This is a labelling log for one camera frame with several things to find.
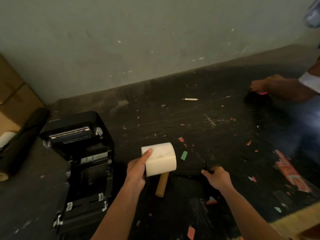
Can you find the person's left hand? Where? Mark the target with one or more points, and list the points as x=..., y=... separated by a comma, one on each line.
x=136, y=172

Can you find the person's right hand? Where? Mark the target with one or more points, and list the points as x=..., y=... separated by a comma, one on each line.
x=220, y=178

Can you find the white paper roll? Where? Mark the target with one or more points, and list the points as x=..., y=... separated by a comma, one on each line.
x=161, y=162

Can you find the brown cardboard core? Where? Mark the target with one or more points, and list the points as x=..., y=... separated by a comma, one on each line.
x=162, y=186

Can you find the black roll spindle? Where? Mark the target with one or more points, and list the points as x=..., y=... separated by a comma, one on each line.
x=190, y=175

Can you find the green tape piece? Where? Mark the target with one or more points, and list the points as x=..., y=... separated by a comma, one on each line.
x=184, y=155

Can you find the black printer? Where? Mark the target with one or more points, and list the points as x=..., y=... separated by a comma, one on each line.
x=85, y=172

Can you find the another person's forearm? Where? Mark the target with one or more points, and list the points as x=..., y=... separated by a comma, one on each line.
x=290, y=88

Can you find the person's right forearm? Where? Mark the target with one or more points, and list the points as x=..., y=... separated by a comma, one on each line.
x=250, y=217

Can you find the person's left forearm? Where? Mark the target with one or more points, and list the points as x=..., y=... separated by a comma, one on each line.
x=117, y=214

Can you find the black film roll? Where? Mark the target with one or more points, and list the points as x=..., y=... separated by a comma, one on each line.
x=25, y=139

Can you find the white film roll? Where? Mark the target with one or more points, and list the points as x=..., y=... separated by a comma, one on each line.
x=6, y=138

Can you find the red printed sticker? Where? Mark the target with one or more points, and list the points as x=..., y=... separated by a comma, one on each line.
x=291, y=172

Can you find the small white stick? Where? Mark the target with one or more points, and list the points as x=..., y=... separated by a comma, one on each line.
x=190, y=99

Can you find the pink tape dispenser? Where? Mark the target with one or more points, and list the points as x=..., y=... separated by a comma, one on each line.
x=262, y=93

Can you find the brown cardboard box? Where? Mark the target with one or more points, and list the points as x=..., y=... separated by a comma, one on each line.
x=8, y=77
x=17, y=109

